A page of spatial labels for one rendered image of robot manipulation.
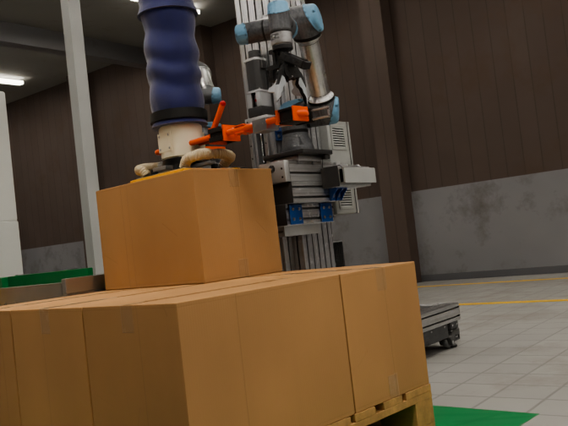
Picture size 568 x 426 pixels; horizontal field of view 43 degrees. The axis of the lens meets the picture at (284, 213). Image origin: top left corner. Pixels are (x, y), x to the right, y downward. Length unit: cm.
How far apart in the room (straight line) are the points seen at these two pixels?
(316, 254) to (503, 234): 523
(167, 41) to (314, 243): 119
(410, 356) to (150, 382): 92
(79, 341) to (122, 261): 90
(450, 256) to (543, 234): 112
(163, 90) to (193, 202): 52
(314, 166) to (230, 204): 66
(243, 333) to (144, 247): 103
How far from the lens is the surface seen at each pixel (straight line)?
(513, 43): 858
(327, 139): 356
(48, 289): 305
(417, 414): 240
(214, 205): 256
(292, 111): 240
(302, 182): 307
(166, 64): 285
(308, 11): 298
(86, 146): 645
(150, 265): 273
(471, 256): 864
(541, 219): 833
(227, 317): 176
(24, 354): 229
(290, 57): 246
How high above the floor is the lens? 65
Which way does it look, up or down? 2 degrees up
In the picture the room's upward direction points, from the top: 7 degrees counter-clockwise
